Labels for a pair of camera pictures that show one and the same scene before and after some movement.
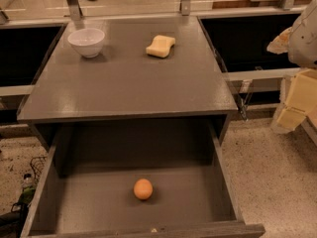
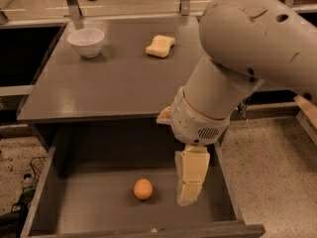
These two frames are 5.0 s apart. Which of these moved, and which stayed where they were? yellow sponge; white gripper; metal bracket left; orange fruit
Moved: white gripper
Stayed: orange fruit; metal bracket left; yellow sponge
